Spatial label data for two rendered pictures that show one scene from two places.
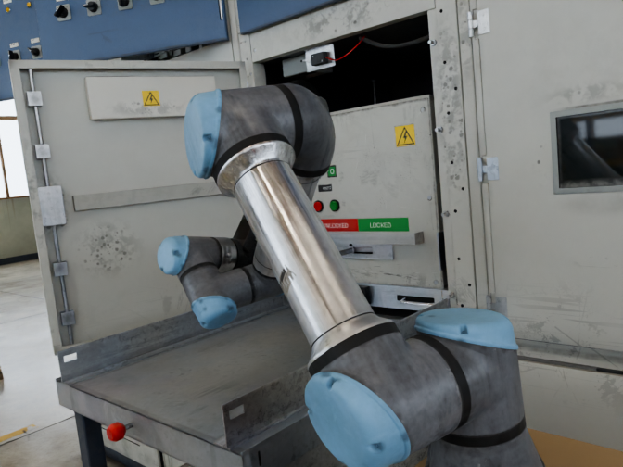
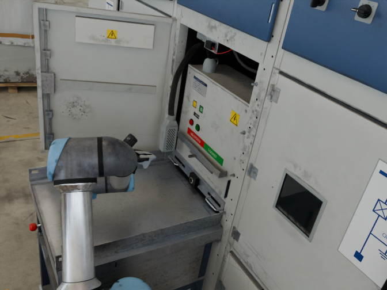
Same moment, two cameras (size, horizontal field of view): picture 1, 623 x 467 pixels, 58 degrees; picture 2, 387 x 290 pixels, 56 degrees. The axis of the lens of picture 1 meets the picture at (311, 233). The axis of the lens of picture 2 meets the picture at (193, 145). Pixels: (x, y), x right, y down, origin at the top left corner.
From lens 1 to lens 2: 0.76 m
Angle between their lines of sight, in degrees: 25
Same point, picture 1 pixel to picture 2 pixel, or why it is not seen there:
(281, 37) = (194, 19)
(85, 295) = (60, 128)
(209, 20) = not seen: outside the picture
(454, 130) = (249, 138)
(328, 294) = (70, 268)
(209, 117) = (50, 164)
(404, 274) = (214, 184)
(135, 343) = not seen: hidden behind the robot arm
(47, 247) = (44, 102)
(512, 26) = (287, 109)
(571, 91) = (297, 166)
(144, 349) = not seen: hidden behind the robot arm
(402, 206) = (223, 152)
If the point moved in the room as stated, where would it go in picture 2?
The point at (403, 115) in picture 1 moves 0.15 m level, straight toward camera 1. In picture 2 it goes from (237, 107) to (222, 118)
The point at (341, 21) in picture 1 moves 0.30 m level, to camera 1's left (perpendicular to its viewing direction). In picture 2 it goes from (222, 34) to (150, 19)
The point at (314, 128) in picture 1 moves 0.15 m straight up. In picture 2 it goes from (111, 171) to (113, 122)
